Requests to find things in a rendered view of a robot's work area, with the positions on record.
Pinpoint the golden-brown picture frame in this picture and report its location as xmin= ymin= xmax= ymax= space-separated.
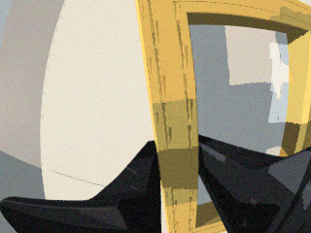
xmin=135 ymin=0 xmax=311 ymax=233

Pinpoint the cream flat panel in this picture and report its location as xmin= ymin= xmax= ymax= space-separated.
xmin=40 ymin=0 xmax=155 ymax=201

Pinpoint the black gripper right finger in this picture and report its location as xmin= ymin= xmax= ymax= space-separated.
xmin=198 ymin=135 xmax=311 ymax=233

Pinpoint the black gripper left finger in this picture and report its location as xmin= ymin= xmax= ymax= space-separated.
xmin=0 ymin=141 xmax=162 ymax=233

